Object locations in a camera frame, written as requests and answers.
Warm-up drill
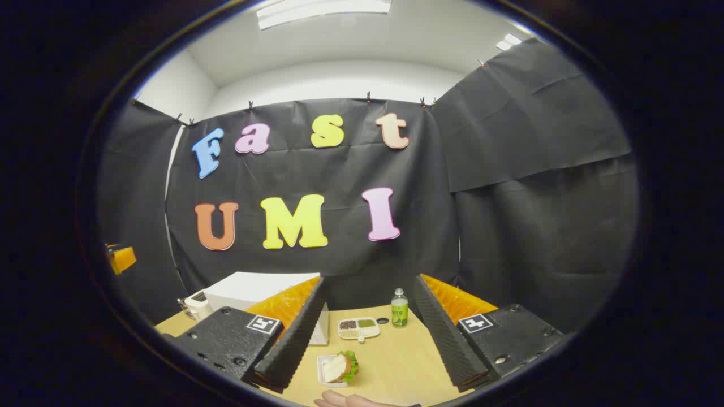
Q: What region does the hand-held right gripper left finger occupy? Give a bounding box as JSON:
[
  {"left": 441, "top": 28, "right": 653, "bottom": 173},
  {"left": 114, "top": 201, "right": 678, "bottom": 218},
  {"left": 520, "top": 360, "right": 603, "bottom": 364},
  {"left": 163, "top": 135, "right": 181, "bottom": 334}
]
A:
[{"left": 161, "top": 276, "right": 329, "bottom": 395}]

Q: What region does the white microwave oven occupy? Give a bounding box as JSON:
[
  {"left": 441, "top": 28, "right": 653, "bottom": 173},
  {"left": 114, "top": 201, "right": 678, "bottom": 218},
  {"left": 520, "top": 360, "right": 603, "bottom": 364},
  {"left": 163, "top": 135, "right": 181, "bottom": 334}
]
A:
[{"left": 204, "top": 272, "right": 330, "bottom": 345}]

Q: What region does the long ceiling light panel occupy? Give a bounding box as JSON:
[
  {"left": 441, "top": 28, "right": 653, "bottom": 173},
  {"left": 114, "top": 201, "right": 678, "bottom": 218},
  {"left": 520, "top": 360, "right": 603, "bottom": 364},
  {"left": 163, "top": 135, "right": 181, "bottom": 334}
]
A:
[{"left": 256, "top": 0, "right": 392, "bottom": 30}]

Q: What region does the small white rectangular tray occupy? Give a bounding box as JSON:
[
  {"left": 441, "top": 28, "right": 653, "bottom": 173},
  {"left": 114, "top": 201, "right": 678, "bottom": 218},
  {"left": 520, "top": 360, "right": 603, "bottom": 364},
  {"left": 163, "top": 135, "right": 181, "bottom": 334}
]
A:
[{"left": 317, "top": 354, "right": 351, "bottom": 388}]

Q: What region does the white divided grain dish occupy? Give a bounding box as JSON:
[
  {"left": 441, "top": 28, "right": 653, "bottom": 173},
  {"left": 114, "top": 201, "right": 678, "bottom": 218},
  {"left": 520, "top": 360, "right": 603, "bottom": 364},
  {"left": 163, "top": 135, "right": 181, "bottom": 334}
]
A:
[{"left": 338, "top": 317, "right": 381, "bottom": 343}]

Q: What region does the white toaster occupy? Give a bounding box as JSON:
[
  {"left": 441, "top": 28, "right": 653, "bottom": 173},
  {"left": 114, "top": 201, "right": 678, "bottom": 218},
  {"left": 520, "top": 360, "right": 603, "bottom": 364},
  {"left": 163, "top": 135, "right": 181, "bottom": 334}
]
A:
[{"left": 184, "top": 290, "right": 214, "bottom": 321}]

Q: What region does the green drink bottle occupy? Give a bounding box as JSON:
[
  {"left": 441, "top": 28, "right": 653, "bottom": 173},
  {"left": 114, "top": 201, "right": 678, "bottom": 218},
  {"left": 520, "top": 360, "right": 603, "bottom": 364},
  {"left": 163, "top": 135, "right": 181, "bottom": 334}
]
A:
[{"left": 391, "top": 288, "right": 409, "bottom": 328}]

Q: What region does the black backdrop cloth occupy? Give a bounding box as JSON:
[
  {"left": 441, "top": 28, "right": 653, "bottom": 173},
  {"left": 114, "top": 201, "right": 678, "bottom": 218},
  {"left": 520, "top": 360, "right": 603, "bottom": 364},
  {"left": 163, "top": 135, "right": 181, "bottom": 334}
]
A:
[{"left": 96, "top": 37, "right": 640, "bottom": 334}]

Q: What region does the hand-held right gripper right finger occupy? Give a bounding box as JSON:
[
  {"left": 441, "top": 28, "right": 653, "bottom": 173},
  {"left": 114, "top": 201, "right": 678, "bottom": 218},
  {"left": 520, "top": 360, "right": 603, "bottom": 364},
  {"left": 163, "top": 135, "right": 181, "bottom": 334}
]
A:
[{"left": 413, "top": 274, "right": 567, "bottom": 394}]

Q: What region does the lettuce sandwich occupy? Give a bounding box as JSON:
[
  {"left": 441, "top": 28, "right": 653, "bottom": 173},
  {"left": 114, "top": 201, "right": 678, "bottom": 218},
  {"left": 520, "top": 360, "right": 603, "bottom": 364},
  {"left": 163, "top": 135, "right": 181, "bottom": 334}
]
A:
[{"left": 322, "top": 350, "right": 360, "bottom": 384}]

